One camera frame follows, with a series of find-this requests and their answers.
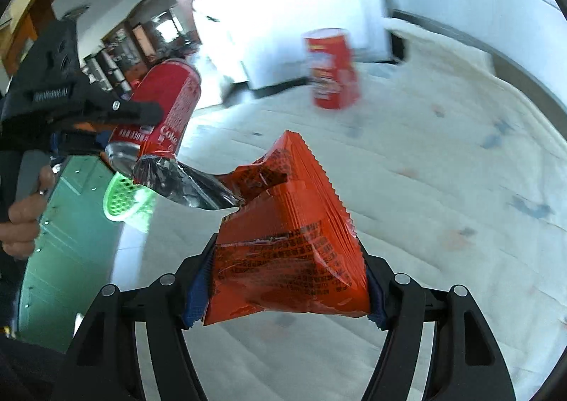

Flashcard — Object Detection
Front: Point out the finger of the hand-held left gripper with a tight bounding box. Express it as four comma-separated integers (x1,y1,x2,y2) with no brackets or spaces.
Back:
89,100,164,128

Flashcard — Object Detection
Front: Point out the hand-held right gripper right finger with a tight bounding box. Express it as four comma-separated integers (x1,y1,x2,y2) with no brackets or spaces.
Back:
359,238,517,401

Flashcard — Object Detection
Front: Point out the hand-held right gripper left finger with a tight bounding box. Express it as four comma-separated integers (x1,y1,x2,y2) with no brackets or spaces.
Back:
51,235,218,401

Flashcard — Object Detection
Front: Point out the red soda can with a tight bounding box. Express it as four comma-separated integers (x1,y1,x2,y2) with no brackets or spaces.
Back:
105,59,203,177

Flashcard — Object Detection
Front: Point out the green plastic basket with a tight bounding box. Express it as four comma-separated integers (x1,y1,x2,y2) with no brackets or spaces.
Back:
102,173,157,224

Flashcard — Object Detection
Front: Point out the orange snack packet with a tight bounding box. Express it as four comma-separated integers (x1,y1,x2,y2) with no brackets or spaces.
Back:
133,130,371,325

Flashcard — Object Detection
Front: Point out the person's left hand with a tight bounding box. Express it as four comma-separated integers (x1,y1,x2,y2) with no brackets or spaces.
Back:
0,164,56,260

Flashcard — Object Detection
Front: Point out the white quilted cloth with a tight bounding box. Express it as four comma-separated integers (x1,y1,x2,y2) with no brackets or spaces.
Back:
133,22,563,401

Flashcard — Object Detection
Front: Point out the tall red snack canister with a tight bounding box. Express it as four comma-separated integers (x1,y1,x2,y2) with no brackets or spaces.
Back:
302,28,361,110

